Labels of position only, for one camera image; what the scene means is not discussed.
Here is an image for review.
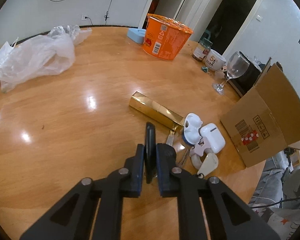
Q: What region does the white earbuds case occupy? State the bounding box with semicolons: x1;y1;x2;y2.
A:
199;123;225;154

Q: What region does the black smartphone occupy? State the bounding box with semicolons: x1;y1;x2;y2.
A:
143;122;157;184

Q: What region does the gold rectangular box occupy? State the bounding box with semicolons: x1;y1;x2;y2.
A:
129;92;185;131

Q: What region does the keys bunch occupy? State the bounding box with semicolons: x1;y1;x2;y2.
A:
166;129;203;171

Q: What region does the white earbud holder tray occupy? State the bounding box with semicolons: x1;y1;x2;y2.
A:
183;113;203;145

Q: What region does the open cardboard box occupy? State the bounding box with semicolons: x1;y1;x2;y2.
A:
221;64;300;167

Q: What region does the clear wine glass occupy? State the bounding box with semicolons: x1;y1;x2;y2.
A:
212;51;250;95

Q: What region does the white ceramic mug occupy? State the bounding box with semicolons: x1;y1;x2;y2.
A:
204;49;226;72

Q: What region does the crumpled clear plastic bag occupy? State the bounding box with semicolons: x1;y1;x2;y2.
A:
0;25;92;92

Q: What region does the green-lidded glass jar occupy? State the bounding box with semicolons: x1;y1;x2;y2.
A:
192;38;212;62

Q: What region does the orange instant noodle bucket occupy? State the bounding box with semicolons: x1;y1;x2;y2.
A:
142;14;193;61

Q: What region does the light blue tissue box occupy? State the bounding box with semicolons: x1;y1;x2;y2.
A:
127;28;146;44

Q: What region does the cream heart-shaped keychain tag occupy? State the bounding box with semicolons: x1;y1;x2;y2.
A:
197;153;218;178

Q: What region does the television power cable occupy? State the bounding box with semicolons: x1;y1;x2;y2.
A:
103;0;119;26

